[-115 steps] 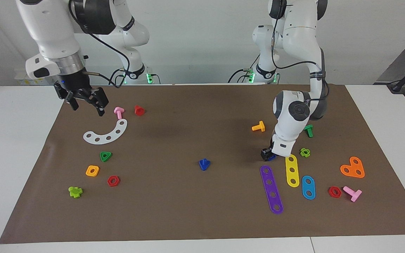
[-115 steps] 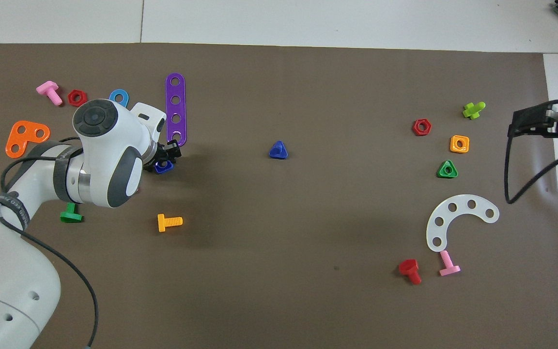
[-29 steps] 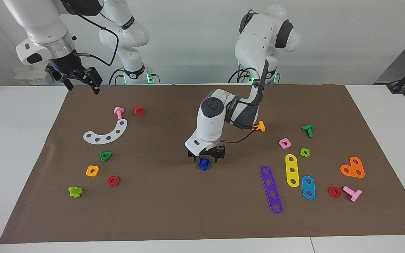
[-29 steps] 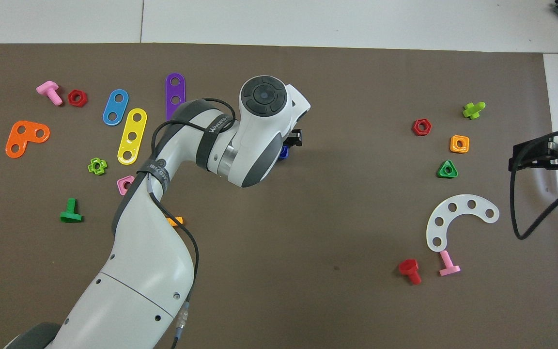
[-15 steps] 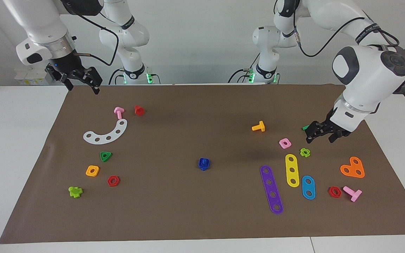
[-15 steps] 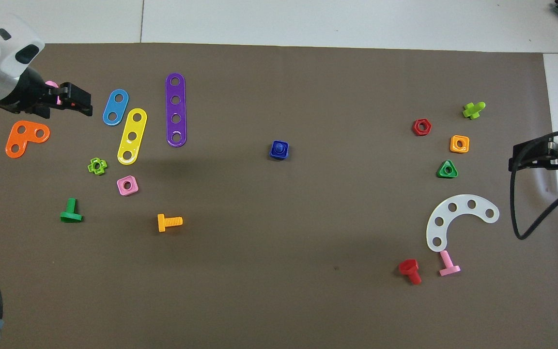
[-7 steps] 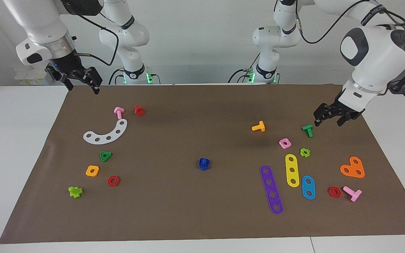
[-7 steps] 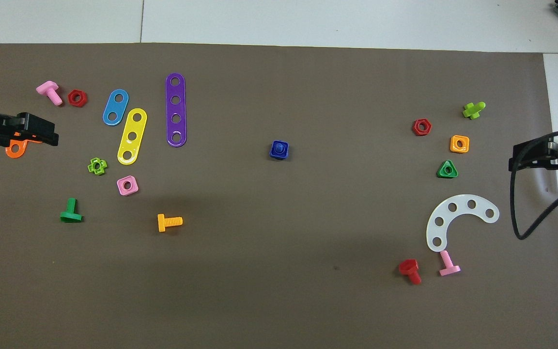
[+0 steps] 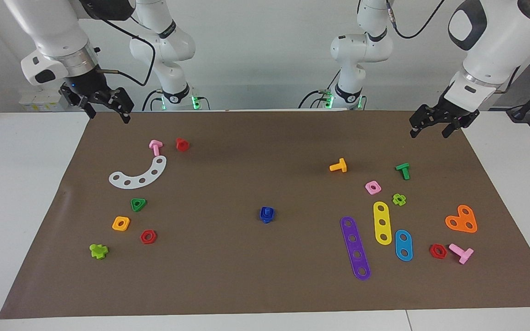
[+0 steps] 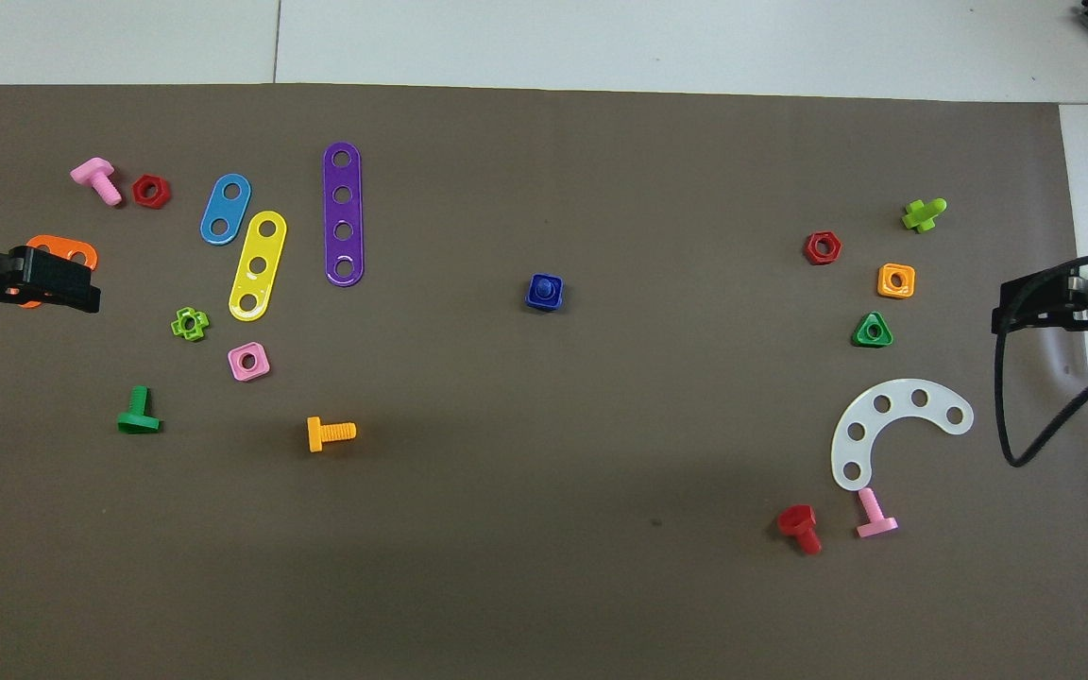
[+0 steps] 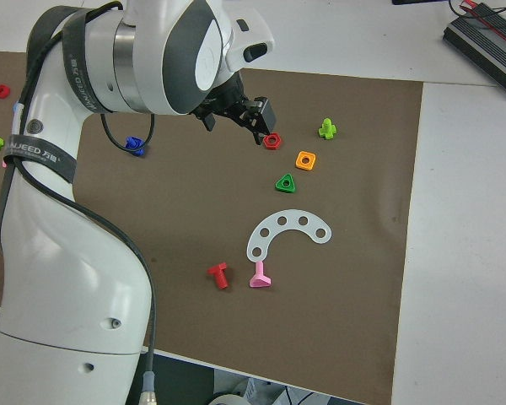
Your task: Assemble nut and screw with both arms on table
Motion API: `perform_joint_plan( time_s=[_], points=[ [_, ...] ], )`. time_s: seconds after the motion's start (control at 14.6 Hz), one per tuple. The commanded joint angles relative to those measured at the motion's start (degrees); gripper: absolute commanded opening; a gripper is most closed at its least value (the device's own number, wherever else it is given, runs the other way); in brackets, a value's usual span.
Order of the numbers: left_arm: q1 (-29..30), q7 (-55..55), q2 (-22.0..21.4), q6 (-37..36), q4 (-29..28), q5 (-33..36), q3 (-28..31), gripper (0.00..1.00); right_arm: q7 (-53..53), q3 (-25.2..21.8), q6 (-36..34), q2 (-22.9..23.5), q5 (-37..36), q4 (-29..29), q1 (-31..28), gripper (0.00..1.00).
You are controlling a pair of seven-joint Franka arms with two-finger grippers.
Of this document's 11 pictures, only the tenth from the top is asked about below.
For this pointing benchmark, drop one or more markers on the blue square plastic nut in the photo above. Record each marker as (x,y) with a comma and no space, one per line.
(533,302)

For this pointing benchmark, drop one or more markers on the blue triangular head screw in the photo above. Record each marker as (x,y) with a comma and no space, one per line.
(544,284)

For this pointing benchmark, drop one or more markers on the pink plastic screw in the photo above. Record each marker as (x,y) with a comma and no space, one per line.
(875,527)
(93,172)

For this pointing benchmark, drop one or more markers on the red hexagonal plastic nut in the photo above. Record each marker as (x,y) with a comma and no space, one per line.
(138,192)
(809,248)

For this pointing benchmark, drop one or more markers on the lime green cross nut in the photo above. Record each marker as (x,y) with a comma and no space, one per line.
(177,326)

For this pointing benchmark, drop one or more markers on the lime green cross screw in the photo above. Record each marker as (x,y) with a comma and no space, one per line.
(922,217)

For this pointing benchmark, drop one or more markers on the orange square plastic nut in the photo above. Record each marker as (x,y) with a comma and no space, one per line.
(884,280)

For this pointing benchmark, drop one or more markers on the dark green plastic screw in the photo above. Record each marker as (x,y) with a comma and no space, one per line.
(139,423)

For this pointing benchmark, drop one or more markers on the green triangular plastic nut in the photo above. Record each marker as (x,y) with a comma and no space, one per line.
(860,338)

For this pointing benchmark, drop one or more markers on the pink square plastic nut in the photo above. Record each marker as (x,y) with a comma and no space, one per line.
(262,371)

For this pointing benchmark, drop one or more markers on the orange plastic screw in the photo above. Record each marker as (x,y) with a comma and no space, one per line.
(315,434)

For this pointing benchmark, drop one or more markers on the red hexagonal head screw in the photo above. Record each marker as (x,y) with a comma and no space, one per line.
(797,519)

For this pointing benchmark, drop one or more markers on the orange L-shaped plastic plate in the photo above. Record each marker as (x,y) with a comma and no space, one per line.
(62,242)

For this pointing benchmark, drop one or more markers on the white curved five-hole plate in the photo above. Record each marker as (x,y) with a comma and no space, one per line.
(901,397)

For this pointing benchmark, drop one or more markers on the blue two-hole plastic plate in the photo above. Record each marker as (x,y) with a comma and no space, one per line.
(226,210)

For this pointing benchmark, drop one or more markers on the yellow three-hole plastic plate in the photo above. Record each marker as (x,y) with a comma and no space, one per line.
(263,246)

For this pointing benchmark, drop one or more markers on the purple four-hole plastic plate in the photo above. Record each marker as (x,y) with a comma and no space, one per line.
(343,212)

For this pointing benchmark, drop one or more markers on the brown table mat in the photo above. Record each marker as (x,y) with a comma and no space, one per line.
(544,472)

